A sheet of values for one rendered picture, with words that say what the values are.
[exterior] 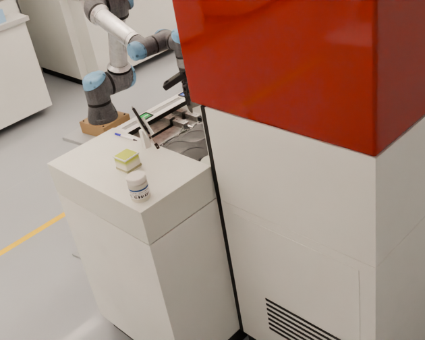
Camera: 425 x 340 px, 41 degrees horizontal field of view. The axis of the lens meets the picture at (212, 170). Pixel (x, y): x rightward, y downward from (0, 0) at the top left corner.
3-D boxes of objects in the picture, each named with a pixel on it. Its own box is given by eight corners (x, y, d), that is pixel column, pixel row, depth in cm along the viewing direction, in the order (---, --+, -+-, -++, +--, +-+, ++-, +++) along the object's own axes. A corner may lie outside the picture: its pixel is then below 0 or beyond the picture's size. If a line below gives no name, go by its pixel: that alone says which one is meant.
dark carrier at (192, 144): (268, 135, 244) (268, 134, 244) (212, 173, 225) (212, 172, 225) (212, 117, 266) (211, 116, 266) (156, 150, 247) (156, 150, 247)
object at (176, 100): (217, 110, 289) (213, 85, 282) (133, 160, 259) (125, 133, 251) (204, 106, 295) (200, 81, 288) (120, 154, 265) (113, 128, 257)
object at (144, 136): (158, 148, 235) (151, 119, 228) (150, 152, 233) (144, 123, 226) (148, 144, 239) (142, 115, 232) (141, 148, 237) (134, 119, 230)
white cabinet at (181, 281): (320, 267, 301) (310, 130, 258) (188, 391, 248) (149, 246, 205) (231, 224, 342) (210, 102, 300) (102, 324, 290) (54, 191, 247)
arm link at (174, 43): (181, 24, 232) (193, 27, 227) (185, 50, 238) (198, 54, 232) (165, 31, 229) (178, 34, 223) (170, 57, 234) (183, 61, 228)
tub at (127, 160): (142, 166, 223) (139, 152, 220) (128, 176, 219) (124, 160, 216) (130, 162, 228) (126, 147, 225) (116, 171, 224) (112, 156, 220)
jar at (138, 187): (154, 195, 205) (149, 173, 200) (139, 206, 201) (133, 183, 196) (142, 189, 209) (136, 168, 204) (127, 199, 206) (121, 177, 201)
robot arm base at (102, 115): (81, 121, 287) (77, 103, 282) (104, 109, 297) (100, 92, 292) (102, 127, 278) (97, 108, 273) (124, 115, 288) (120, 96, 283)
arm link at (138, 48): (70, -8, 247) (137, 44, 222) (92, -14, 252) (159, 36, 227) (73, 17, 255) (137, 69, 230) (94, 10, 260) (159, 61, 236)
